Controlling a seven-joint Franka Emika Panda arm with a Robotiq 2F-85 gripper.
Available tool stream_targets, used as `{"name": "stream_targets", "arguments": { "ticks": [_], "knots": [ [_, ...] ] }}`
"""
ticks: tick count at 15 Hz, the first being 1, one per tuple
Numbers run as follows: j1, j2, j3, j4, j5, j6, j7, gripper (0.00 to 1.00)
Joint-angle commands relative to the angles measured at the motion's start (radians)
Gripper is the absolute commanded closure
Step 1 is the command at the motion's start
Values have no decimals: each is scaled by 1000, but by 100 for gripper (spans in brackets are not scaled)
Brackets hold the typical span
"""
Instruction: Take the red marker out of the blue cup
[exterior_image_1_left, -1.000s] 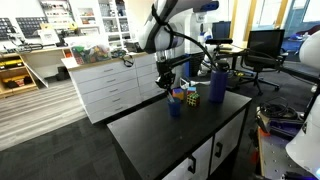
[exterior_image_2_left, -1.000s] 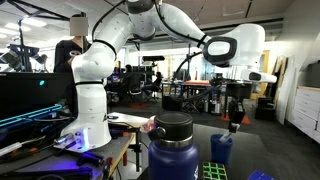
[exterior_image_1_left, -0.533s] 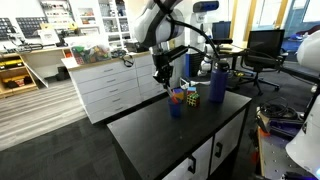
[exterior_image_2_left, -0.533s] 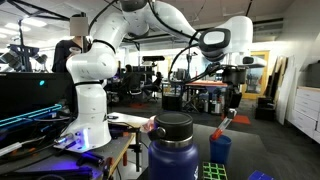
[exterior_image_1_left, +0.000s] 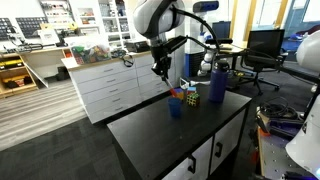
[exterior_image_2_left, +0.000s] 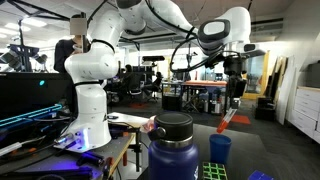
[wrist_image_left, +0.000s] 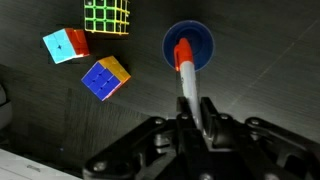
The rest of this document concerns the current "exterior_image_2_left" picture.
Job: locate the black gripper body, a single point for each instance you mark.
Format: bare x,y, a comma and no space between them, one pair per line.
235,80

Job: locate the red marker with white end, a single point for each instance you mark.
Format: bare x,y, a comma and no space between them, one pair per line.
225,121

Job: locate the blue plastic cup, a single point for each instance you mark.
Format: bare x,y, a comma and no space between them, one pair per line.
220,150

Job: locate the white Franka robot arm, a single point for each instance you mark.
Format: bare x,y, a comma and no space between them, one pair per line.
91,66

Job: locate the silver metal canister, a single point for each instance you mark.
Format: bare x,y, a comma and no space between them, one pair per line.
217,106

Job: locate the orange floor mat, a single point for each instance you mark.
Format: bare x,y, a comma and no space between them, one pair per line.
241,119

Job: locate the yellow framed door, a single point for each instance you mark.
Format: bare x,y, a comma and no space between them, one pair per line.
256,76

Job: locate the black box on floor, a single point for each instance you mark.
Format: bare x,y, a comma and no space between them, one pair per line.
265,110

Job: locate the orange topped work table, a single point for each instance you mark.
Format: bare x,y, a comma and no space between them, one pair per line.
201,84

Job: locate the wooden leaning boards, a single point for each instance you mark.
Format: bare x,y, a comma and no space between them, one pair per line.
276,76

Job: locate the white leaning board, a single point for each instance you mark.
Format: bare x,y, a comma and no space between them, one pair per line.
286,93

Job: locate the black cabinet under desk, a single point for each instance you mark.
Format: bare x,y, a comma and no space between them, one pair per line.
171,101

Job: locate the white drawer cabinet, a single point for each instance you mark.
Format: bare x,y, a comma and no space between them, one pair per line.
306,110

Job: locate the green grid rack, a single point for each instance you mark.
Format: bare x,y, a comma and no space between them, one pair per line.
213,171

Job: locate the blue puzzle cube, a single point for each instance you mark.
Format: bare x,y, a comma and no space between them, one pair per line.
260,176

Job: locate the small seated person in black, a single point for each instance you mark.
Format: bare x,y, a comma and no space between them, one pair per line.
155,85

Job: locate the dark bin on cabinet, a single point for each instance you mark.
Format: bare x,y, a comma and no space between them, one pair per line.
314,75

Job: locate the navy bottle with black lid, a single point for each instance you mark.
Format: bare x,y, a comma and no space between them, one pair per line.
172,156

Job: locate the black bar on stand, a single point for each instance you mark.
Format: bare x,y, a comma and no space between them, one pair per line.
153,58

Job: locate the pink crumpled wrapper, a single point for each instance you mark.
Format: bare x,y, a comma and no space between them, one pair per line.
149,124

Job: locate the red floor mat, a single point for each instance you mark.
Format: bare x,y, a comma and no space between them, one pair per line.
138,105

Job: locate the seated person on office chair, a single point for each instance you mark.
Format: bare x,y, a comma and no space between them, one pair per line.
130,81

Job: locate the wooden edged robot table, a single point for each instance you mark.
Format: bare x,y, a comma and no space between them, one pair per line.
110,153

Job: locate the standing person in black shirt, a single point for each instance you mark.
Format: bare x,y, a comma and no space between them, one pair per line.
63,53

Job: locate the black computer monitor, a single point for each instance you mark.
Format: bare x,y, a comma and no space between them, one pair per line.
30,93

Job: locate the black camera light rig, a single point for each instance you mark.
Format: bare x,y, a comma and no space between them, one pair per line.
21,53

